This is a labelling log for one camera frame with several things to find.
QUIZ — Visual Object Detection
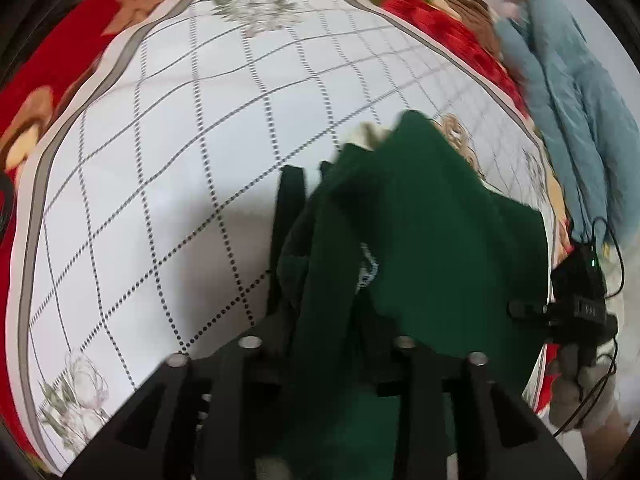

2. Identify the black cable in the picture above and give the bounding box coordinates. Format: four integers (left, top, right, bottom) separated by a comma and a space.
552, 216, 626, 438

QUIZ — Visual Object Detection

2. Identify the green white varsity jacket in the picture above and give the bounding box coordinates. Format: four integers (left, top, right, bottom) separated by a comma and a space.
274, 110, 549, 479

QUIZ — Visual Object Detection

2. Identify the white diamond pattern mat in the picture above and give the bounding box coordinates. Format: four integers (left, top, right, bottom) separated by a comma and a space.
5, 0, 561, 476

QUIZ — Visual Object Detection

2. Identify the red floral blanket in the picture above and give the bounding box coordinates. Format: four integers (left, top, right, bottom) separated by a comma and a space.
0, 0, 576, 441

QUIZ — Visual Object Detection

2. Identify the gloved right hand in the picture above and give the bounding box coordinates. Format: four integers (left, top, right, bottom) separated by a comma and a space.
549, 344, 616, 434

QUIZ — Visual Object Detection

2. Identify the light blue quilt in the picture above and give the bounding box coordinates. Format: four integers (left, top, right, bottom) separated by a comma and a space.
495, 0, 639, 246

